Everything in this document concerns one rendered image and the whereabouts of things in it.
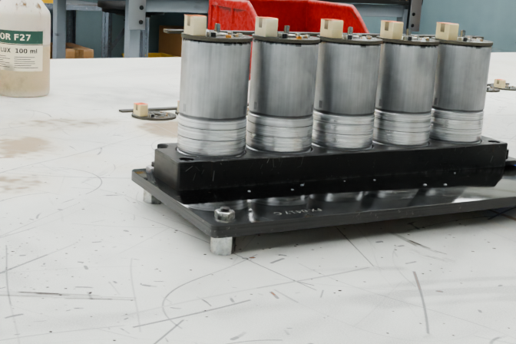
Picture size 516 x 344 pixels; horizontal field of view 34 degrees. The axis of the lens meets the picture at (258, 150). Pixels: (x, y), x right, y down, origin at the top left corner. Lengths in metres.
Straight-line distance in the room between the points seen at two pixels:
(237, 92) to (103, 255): 0.08
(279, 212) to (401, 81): 0.09
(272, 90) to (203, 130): 0.03
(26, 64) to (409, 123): 0.27
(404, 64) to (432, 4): 6.22
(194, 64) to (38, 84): 0.25
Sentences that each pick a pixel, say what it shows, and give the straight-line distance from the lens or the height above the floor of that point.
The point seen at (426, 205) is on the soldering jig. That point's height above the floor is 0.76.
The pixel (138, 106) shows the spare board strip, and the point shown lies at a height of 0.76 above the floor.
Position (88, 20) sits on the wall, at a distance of 5.11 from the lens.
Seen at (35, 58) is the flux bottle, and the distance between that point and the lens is 0.53.
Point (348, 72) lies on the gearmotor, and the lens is 0.32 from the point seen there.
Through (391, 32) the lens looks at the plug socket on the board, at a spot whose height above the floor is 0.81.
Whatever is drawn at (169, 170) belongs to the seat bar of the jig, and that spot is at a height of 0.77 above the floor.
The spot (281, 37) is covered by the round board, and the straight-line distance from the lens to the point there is 0.30.
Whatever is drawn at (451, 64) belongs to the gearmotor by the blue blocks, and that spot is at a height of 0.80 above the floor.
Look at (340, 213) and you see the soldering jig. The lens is 0.28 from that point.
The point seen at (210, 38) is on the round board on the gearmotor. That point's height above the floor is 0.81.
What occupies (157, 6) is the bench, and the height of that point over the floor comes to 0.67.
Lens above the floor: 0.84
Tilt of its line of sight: 12 degrees down
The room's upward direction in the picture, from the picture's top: 4 degrees clockwise
